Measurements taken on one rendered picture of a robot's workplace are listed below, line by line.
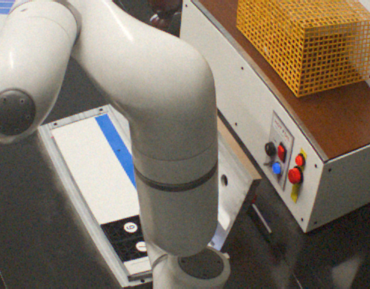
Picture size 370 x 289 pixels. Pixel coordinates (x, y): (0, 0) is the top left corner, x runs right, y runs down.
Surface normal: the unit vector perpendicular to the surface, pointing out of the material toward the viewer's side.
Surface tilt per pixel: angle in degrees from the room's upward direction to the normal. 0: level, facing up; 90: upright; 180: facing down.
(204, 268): 12
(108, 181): 0
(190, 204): 89
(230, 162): 76
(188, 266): 7
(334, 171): 90
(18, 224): 0
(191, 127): 87
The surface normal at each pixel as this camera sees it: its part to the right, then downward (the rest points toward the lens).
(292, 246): 0.07, -0.72
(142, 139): -0.61, 0.57
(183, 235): 0.13, 0.69
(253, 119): -0.90, 0.26
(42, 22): 0.36, -0.65
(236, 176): -0.86, 0.07
